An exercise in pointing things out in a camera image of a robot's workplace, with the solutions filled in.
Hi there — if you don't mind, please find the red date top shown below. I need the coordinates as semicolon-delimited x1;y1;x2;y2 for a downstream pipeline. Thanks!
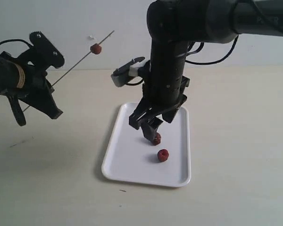
90;43;102;55

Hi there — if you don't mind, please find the dark red date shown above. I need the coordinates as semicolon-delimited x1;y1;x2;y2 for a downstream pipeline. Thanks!
152;132;161;145

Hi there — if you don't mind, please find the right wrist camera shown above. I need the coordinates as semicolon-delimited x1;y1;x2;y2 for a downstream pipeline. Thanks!
111;56;147;88

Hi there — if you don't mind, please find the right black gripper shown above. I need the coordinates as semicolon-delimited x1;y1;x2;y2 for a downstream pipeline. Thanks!
129;42;189;143

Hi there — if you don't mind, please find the white rectangular plastic tray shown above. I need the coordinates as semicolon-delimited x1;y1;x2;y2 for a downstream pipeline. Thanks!
101;102;191;188

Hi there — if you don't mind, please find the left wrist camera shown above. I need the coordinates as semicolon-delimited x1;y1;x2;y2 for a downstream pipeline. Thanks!
29;31;65;69

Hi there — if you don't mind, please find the right grey black robot arm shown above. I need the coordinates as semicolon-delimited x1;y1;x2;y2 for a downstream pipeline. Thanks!
129;0;283;145

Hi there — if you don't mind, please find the thin metal skewer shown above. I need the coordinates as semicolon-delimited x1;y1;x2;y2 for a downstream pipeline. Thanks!
23;30;115;112

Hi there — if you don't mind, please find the red date bottom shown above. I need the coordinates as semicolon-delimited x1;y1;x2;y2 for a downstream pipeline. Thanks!
157;149;169;162

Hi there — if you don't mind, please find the left grey black robot arm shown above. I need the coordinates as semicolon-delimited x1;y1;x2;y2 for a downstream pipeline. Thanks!
0;47;65;126

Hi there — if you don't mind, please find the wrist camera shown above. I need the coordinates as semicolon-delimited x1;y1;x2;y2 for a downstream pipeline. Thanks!
29;31;65;69
111;56;147;88

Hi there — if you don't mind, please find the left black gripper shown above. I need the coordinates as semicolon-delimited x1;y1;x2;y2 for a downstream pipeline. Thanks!
0;46;63;126

